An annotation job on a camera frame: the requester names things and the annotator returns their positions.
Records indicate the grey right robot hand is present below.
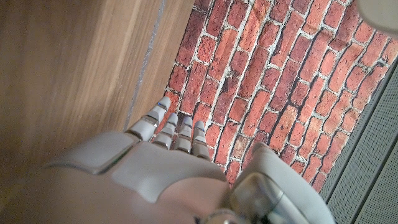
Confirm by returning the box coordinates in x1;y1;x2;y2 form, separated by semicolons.
0;96;336;224

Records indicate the white grey collapsible bucket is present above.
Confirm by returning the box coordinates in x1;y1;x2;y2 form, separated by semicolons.
356;0;398;32

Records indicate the red brick print backdrop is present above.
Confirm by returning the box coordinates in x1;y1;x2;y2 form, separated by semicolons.
164;0;398;194

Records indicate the grey partition panel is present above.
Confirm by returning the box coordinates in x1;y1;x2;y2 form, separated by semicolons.
320;60;398;224

